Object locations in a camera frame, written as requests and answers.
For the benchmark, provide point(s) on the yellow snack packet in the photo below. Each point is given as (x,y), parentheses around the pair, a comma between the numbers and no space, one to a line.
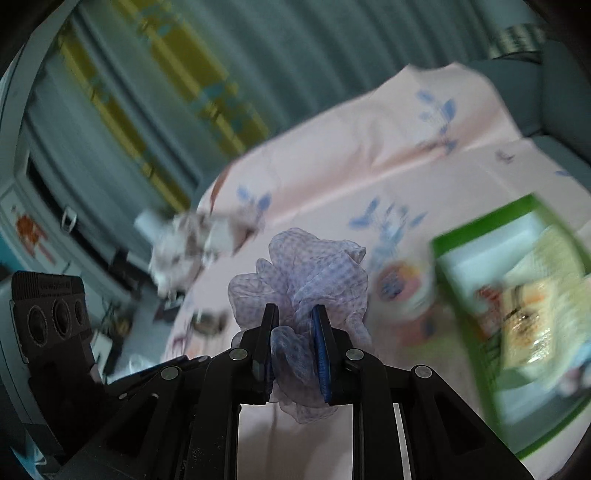
(531,327)

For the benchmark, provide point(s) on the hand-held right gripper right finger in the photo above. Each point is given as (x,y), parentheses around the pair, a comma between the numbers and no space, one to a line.
(321,350)

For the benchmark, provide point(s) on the grey sofa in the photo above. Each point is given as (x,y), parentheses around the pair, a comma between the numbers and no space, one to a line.
(554,101)

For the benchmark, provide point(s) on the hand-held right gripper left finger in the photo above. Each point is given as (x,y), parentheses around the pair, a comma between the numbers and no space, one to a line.
(270,350)

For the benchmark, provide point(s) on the crumpled beige cloth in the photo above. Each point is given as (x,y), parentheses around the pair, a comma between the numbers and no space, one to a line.
(198,244)

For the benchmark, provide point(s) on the round metal tin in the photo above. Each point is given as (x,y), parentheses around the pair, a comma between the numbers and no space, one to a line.
(207,323)

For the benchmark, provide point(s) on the green plastic basket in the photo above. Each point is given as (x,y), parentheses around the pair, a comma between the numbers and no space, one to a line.
(466,323)

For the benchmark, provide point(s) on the purple checked mesh scrunchie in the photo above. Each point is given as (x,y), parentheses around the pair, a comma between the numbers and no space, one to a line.
(309,277)

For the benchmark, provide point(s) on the white cabinet door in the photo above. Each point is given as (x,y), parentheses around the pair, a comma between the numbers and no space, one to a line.
(32,230)

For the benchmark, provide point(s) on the pink plastic canister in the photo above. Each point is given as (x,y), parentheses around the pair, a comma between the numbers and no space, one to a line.
(406,288)

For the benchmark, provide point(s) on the striped cushion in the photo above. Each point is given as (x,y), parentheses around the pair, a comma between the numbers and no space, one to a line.
(515,39)

